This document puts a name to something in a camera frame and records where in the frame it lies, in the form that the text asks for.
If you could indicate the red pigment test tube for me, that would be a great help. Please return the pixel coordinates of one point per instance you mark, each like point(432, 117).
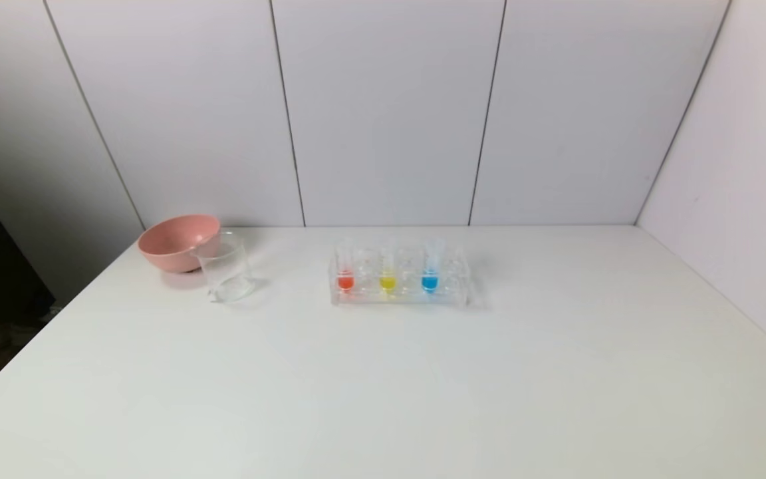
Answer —
point(345, 281)

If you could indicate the blue pigment test tube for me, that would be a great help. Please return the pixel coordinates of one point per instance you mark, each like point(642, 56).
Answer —
point(429, 282)

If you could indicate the yellow pigment test tube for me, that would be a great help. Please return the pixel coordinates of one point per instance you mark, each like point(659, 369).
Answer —
point(387, 281)

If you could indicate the clear acrylic test tube rack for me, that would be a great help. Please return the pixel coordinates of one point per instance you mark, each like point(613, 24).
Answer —
point(409, 296)

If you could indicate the clear glass beaker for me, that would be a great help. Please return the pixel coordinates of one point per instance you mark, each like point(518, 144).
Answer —
point(227, 273)

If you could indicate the pink bowl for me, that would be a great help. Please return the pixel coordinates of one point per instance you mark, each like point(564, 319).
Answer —
point(170, 246)

